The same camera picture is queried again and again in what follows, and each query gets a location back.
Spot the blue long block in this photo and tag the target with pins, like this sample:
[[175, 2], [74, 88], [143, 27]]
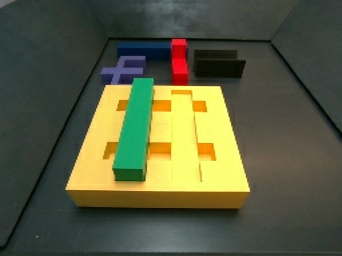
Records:
[[153, 50]]

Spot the yellow slotted board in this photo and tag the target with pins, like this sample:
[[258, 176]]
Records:
[[194, 164]]

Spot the green long block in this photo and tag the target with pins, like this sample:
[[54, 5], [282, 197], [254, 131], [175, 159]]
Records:
[[130, 161]]

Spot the purple cross-shaped block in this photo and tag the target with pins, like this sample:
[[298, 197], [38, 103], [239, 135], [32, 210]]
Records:
[[130, 68]]

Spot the black notched block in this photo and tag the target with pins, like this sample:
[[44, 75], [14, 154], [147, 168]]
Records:
[[218, 63]]

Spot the red notched block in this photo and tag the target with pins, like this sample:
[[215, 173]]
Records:
[[179, 62]]

